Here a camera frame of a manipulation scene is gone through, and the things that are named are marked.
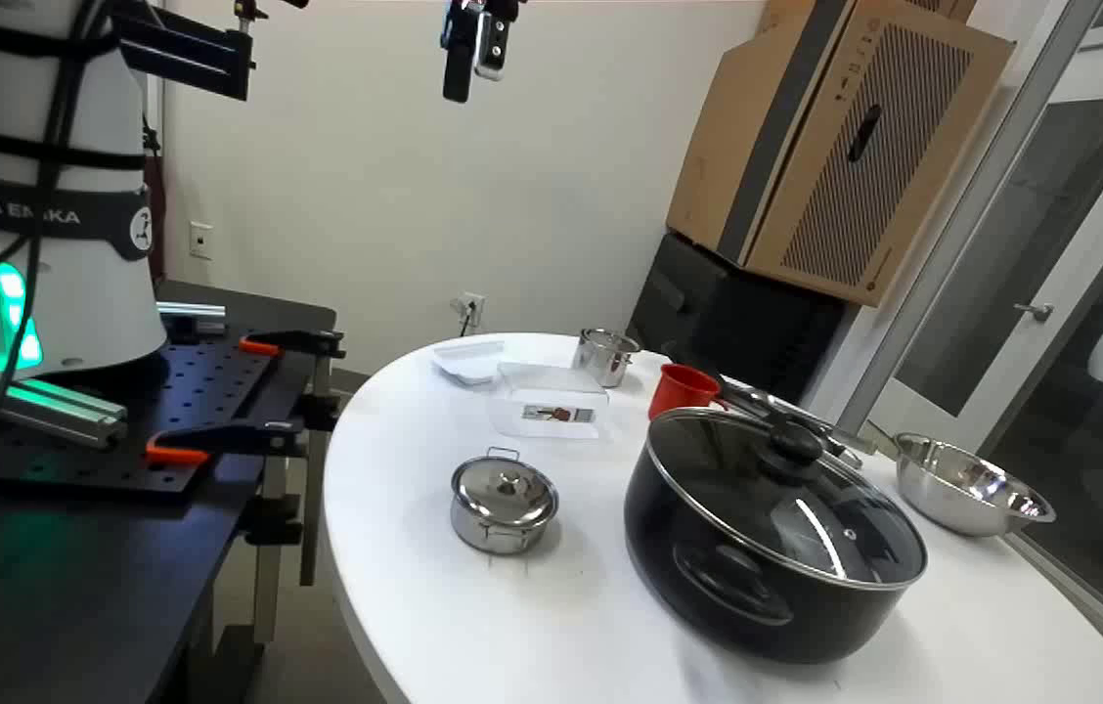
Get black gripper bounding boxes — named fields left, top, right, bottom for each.
left=438, top=0, right=524, bottom=101

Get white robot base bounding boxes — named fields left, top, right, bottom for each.
left=0, top=0, right=163, bottom=372

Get white plastic tray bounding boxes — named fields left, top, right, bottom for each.
left=429, top=339, right=503, bottom=386

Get small steel cup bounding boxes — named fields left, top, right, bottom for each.
left=571, top=330, right=636, bottom=386

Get black cabinet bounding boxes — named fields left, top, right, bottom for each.
left=626, top=235, right=847, bottom=404

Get cardboard box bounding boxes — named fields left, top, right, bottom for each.
left=664, top=0, right=1013, bottom=307

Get red cup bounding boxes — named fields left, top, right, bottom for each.
left=648, top=363, right=720, bottom=416

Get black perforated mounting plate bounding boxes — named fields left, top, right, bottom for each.
left=0, top=339, right=308, bottom=496

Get small steel pot with lid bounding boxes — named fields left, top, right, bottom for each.
left=450, top=447, right=558, bottom=557

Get glass pot lid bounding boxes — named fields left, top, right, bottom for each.
left=635, top=408, right=926, bottom=589

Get large black pot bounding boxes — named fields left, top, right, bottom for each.
left=626, top=477, right=907, bottom=665

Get dark workbench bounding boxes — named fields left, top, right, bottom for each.
left=0, top=283, right=335, bottom=704

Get black camera on mount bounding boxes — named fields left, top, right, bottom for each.
left=113, top=0, right=254, bottom=101

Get white wall switch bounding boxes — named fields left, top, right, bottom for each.
left=188, top=224, right=211, bottom=262

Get orange handled clamp rear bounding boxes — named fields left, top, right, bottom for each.
left=240, top=330, right=345, bottom=359

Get orange handled clamp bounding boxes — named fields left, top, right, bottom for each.
left=240, top=330, right=345, bottom=359
left=145, top=423, right=304, bottom=469

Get orange handled clamp front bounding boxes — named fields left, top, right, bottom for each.
left=145, top=423, right=304, bottom=469

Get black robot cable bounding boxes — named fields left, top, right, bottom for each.
left=0, top=0, right=125, bottom=520

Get aluminium rail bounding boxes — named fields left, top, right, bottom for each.
left=0, top=381, right=129, bottom=451

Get steel pan with handle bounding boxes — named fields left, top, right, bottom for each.
left=886, top=430, right=1055, bottom=537

